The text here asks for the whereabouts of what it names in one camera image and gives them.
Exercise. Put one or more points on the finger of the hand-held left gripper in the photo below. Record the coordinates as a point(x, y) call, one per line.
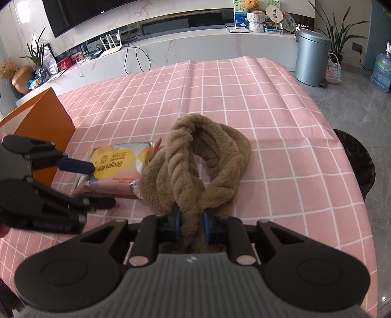
point(76, 165)
point(61, 200)

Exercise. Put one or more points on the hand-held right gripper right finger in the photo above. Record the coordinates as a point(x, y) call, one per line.
point(207, 227)

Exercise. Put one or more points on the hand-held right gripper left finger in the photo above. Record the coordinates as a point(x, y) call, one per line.
point(179, 226)

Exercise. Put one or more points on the yellow snack packet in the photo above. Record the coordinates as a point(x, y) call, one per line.
point(122, 165)

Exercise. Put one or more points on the orange cardboard box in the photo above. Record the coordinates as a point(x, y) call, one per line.
point(45, 122)

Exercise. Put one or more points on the blue snack bag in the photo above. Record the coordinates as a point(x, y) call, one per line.
point(35, 83)

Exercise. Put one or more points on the red gift box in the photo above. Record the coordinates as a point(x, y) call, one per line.
point(64, 64)

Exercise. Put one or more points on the golden vase with dried flowers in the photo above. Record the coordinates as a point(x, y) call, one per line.
point(21, 80)

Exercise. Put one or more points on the silver foil bag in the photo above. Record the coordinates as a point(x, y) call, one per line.
point(50, 62)

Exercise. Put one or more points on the pink patterned box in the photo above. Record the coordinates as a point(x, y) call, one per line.
point(77, 57)

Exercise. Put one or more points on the green plant in glass vase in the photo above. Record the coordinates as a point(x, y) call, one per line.
point(38, 56)

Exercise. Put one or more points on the white router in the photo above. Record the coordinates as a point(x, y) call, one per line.
point(110, 49)

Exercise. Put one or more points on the pink checked tablecloth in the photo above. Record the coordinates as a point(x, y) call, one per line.
point(244, 101)

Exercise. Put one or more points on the black curved television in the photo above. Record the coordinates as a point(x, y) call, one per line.
point(79, 15)

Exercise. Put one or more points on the dark round stool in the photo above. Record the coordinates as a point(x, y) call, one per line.
point(356, 162)

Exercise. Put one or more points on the white marble television console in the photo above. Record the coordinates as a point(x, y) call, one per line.
point(198, 46)

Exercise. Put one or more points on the grey pedal trash can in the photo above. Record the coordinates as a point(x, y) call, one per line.
point(312, 58)

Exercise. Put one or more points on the woven pastel handbag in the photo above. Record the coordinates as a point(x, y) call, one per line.
point(333, 72)

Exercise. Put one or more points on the stack of flat notebooks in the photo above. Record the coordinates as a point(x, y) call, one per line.
point(237, 29)

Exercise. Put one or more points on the green blue painting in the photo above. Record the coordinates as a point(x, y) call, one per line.
point(239, 13)

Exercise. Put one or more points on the round paper fan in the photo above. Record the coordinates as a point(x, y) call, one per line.
point(274, 14)

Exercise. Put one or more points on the brown plush bear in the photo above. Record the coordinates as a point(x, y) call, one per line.
point(251, 4)

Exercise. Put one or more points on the blue water bottle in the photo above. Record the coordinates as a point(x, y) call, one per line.
point(382, 73)

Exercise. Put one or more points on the tall potted plant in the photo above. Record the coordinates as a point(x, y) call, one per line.
point(337, 33)

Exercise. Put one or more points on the white plug adapter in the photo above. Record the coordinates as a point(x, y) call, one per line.
point(388, 47)

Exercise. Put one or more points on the wall power socket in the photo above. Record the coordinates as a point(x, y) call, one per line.
point(357, 47)

